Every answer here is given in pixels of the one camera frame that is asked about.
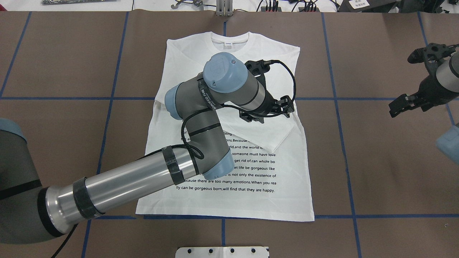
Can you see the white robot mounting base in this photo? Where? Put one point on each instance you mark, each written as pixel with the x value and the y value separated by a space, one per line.
pixel 223 252

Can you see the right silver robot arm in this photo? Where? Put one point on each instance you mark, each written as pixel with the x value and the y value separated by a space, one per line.
pixel 439 88

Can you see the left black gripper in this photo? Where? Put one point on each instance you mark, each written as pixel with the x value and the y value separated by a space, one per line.
pixel 269 107

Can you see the aluminium frame post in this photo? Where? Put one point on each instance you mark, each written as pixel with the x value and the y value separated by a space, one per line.
pixel 224 8

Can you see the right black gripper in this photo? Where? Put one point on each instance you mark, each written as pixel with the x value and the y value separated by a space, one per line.
pixel 427 92

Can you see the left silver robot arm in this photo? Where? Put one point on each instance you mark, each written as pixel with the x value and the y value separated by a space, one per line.
pixel 33 213

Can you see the white long-sleeve printed shirt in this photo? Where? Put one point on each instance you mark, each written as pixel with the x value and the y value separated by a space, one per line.
pixel 270 179

